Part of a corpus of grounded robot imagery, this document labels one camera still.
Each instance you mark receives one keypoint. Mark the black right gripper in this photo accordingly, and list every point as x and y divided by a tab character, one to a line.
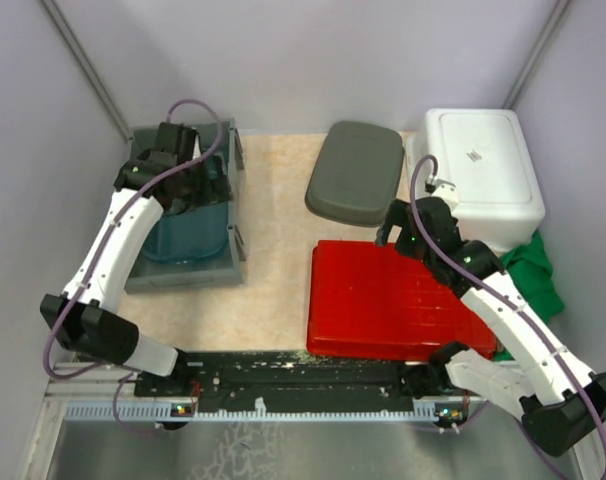
397	215

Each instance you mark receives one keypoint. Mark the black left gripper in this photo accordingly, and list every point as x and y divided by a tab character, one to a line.
214	190

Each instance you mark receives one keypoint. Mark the teal translucent plastic tub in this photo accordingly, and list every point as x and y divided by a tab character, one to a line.
189	237

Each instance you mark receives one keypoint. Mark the grey-green plastic tub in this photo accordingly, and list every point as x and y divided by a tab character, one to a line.
356	174

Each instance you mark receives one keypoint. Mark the red plastic crate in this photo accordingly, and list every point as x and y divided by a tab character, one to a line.
369	302

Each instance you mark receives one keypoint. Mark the large white plastic container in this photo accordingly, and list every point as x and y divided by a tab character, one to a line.
483	154

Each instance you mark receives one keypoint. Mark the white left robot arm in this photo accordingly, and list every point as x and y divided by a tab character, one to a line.
83	318

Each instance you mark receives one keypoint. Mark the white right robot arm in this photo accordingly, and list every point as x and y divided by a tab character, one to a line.
556	397

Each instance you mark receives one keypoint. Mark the grey plastic crate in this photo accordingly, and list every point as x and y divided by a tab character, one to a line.
219	270

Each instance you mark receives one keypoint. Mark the green cloth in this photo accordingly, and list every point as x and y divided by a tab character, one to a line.
532	273

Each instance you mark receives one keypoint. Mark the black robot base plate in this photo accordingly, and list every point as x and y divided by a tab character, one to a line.
295	382

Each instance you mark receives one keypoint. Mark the grey slotted cable duct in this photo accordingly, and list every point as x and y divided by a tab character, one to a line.
167	411

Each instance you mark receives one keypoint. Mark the aluminium rail frame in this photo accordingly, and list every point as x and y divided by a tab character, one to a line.
102	378

